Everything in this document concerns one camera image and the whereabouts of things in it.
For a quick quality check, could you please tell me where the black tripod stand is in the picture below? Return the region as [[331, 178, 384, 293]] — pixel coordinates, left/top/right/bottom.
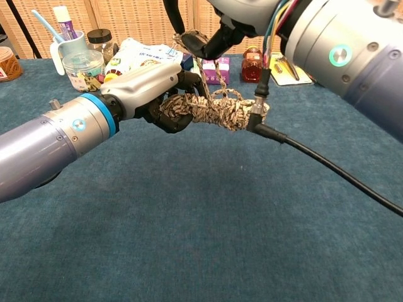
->
[[5, 0, 42, 60]]

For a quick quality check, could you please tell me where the blue table mat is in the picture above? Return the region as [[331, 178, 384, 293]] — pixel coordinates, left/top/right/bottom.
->
[[0, 53, 403, 302]]

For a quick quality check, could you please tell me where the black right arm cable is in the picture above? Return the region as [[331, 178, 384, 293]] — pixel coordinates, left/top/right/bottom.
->
[[247, 0, 403, 218]]

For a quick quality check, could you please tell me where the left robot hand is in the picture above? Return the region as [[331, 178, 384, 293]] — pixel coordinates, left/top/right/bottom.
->
[[99, 62, 204, 133]]

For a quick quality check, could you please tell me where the white purple toothpaste tube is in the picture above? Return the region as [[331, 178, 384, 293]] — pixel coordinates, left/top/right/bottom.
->
[[52, 5, 79, 42]]

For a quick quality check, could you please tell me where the beige braided rope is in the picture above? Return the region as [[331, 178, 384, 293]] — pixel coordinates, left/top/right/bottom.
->
[[159, 30, 271, 133]]

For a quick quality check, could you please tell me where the brown jar orange lid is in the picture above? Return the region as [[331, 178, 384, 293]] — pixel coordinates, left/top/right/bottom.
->
[[0, 46, 24, 82]]

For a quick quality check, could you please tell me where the purple box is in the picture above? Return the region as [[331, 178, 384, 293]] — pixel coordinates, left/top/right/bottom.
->
[[201, 56, 231, 86]]

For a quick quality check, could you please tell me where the razor in yellow package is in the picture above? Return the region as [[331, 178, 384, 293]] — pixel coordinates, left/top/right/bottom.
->
[[267, 52, 313, 86]]

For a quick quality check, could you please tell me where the clear jar of small clips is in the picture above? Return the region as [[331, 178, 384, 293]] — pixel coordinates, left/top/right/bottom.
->
[[62, 49, 106, 94]]

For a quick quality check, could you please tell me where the light blue toothbrush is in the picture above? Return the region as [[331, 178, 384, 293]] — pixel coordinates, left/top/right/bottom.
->
[[31, 9, 65, 44]]

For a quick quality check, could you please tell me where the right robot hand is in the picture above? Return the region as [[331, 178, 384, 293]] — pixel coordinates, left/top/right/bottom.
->
[[162, 0, 286, 60]]

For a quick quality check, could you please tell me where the white sugar bag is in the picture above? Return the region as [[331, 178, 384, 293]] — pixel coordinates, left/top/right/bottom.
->
[[125, 43, 184, 75]]

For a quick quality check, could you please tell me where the white bottle yellow cap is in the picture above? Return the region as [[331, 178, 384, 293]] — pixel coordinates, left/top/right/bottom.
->
[[103, 52, 133, 84]]

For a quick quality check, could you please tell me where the white plastic pouch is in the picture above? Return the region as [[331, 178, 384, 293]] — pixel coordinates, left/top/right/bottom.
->
[[119, 37, 149, 57]]

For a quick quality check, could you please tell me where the bamboo folding screen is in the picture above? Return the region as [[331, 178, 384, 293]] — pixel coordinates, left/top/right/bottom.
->
[[0, 0, 284, 60]]

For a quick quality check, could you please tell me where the pale blue mug white handle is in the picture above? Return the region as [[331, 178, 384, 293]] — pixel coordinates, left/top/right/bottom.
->
[[49, 30, 89, 76]]

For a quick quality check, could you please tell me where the dark blue box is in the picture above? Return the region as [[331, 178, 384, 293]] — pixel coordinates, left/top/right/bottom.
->
[[179, 52, 194, 72]]

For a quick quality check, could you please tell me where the glass jar black lid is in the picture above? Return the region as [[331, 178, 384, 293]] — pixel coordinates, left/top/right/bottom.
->
[[87, 28, 120, 65]]

